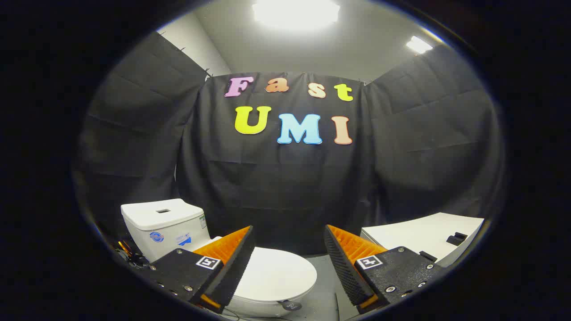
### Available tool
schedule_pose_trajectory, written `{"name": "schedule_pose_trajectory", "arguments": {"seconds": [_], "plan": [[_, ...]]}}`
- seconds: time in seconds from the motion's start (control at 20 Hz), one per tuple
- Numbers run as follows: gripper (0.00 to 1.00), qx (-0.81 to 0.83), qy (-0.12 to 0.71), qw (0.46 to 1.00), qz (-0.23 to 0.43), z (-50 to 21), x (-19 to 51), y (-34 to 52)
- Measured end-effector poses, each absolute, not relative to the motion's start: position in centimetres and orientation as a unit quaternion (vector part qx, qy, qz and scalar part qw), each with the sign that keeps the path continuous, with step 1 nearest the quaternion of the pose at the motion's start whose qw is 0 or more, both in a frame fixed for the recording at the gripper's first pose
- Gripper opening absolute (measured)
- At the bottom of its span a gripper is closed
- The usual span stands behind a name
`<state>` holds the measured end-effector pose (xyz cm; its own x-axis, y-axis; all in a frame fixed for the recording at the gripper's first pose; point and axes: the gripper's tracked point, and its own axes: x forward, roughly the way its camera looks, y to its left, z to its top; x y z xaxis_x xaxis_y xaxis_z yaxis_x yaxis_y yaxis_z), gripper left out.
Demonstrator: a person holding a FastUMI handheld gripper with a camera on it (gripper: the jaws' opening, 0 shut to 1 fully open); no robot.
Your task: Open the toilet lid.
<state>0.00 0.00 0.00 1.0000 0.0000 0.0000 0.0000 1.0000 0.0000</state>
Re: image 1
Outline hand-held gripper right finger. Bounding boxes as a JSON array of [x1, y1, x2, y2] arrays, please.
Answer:
[[323, 224, 443, 315]]

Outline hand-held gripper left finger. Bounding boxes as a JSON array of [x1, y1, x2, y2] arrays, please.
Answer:
[[149, 225, 257, 313]]

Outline white toilet lid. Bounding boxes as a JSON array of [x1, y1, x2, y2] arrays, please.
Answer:
[[210, 236, 318, 303]]

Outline white toilet with tank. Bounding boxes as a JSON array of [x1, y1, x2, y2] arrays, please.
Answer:
[[120, 198, 318, 318]]

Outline white plastic drawer cabinet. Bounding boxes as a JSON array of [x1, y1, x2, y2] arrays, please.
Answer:
[[360, 213, 485, 268]]

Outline black backdrop cloth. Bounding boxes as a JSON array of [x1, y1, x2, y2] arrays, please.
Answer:
[[74, 31, 507, 257]]

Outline small ceiling light panel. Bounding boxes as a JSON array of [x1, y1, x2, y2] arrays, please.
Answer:
[[406, 36, 434, 54]]

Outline large ceiling light panel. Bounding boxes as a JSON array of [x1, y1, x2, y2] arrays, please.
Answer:
[[252, 0, 340, 30]]

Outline thin black floor cable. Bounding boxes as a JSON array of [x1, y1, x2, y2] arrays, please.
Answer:
[[222, 307, 293, 321]]

